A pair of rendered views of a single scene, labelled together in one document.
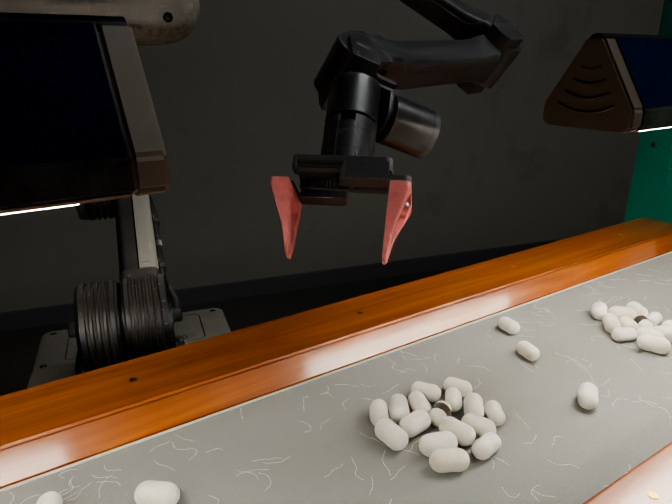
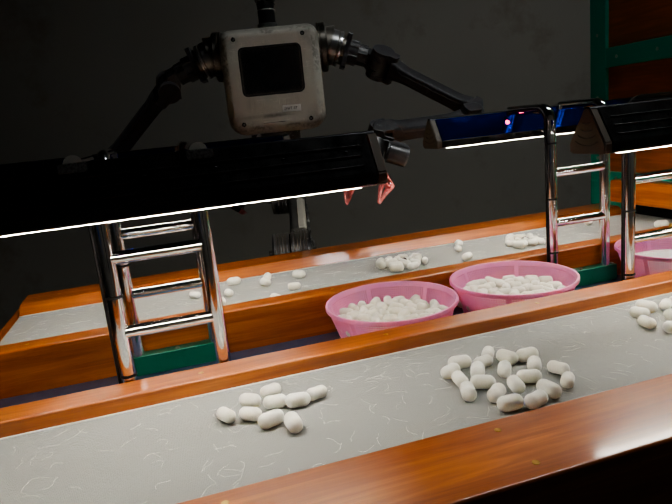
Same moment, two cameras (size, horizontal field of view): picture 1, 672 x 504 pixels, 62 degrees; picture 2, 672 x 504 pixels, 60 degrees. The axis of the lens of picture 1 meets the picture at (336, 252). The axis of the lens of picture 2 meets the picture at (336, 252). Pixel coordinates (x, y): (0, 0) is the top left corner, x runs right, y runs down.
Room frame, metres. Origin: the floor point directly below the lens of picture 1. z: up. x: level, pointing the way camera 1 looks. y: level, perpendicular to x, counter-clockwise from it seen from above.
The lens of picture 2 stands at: (-1.01, -0.41, 1.13)
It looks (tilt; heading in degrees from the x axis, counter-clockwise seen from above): 13 degrees down; 18
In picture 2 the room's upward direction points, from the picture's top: 6 degrees counter-clockwise
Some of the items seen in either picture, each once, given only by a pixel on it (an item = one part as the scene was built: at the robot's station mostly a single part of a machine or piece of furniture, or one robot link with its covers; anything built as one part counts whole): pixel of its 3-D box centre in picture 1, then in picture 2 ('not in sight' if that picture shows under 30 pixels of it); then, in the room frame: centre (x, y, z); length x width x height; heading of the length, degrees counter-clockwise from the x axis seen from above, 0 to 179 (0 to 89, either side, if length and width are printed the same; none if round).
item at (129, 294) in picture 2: not in sight; (162, 252); (0.02, 0.31, 0.90); 0.20 x 0.19 x 0.45; 123
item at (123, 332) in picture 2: not in sight; (164, 302); (-0.31, 0.09, 0.90); 0.20 x 0.19 x 0.45; 123
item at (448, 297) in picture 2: not in sight; (392, 321); (0.09, -0.15, 0.72); 0.27 x 0.27 x 0.10
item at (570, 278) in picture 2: not in sight; (513, 297); (0.25, -0.39, 0.72); 0.27 x 0.27 x 0.10
